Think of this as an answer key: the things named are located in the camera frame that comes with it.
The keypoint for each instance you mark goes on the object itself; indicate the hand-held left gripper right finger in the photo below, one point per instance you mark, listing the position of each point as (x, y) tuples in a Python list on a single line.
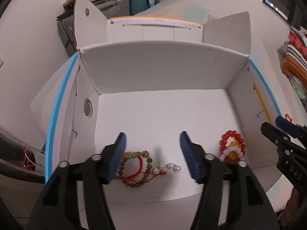
[(189, 155)]

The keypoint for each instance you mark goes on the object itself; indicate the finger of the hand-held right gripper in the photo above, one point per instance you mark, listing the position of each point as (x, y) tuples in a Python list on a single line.
[(285, 125), (272, 133)]

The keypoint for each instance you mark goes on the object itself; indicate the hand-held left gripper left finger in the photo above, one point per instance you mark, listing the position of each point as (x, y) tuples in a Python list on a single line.
[(116, 158)]

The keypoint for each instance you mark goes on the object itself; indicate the pearl bead jewelry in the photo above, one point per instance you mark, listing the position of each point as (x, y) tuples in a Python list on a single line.
[(170, 165)]

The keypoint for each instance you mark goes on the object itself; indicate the white cardboard box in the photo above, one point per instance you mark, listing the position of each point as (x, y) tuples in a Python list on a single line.
[(156, 115)]

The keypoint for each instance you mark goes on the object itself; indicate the person's right hand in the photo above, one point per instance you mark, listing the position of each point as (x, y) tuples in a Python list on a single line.
[(290, 208)]

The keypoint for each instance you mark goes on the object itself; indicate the floral quilt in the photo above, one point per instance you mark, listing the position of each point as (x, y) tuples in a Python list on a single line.
[(299, 88)]

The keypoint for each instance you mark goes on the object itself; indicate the striped folded blanket pile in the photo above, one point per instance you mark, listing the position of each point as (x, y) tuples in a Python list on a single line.
[(296, 52)]

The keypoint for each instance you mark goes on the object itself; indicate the grey suitcase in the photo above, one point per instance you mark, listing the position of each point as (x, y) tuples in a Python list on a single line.
[(117, 6)]

